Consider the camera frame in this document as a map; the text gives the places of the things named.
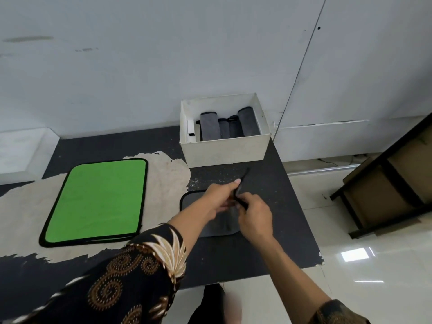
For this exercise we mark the person's right hand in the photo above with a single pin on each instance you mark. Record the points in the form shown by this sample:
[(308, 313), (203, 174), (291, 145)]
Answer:
[(256, 221)]

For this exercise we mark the small rolled gray cloth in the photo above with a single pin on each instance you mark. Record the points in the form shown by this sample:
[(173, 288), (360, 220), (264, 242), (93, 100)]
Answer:
[(224, 129)]

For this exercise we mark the green cloth with black edge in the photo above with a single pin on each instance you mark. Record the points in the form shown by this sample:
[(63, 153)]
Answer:
[(98, 202)]

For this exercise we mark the batik patterned sleeve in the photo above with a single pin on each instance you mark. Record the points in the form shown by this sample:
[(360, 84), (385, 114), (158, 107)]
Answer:
[(337, 313), (128, 280)]

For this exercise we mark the person's left hand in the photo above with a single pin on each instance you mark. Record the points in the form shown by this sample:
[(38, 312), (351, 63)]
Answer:
[(216, 197)]

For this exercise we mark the person's right forearm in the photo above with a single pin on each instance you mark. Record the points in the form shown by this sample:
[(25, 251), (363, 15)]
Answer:
[(290, 276)]

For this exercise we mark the wide rolled gray cloth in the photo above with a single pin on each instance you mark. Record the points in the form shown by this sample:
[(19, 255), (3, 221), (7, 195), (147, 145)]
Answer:
[(210, 126)]

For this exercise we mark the white ledge block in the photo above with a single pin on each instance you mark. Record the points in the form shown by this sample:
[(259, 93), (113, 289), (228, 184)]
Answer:
[(23, 155)]

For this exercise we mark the batik patterned left sleeve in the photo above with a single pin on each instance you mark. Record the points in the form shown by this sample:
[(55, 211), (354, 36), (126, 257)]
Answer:
[(128, 280)]

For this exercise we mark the gray cloth with black edge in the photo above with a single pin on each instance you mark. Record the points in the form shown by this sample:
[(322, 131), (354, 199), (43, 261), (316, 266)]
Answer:
[(216, 227)]

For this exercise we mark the black-framed wooden shelf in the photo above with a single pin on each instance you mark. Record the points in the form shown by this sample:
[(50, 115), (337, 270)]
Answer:
[(381, 195)]

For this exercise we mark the long rolled gray cloth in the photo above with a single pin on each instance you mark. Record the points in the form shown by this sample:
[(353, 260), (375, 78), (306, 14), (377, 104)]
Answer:
[(249, 121)]

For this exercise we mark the person's right fingers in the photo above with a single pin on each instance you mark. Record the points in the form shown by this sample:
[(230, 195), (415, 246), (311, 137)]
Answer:
[(244, 201)]

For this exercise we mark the person's left thumb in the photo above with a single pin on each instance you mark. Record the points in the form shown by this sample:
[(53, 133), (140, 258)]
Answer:
[(233, 186)]

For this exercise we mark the white cardboard box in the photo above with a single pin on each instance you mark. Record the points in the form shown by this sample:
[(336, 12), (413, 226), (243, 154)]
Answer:
[(226, 150)]

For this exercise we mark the person's left forearm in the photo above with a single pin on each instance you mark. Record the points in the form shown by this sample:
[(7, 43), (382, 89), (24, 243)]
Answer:
[(190, 221)]

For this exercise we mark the batik patterned right sleeve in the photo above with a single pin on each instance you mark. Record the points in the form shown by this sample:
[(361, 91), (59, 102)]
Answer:
[(337, 313)]

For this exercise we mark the person's dark trousers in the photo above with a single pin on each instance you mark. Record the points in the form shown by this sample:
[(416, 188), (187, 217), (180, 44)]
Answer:
[(211, 305)]

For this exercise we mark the dark rolled gray cloth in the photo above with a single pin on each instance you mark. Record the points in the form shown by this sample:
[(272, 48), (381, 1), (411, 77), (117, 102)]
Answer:
[(235, 128)]

